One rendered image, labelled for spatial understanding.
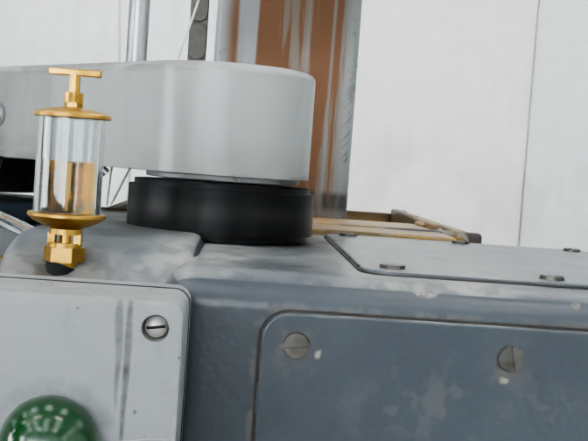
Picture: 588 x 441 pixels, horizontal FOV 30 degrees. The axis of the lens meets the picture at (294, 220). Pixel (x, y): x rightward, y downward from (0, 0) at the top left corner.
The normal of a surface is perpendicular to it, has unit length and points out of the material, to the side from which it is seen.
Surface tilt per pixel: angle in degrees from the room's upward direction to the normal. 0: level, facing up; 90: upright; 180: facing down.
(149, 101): 90
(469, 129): 90
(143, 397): 90
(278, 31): 90
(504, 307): 56
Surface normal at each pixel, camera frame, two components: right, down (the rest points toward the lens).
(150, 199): -0.67, -0.01
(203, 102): -0.22, 0.04
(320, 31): 0.04, 0.06
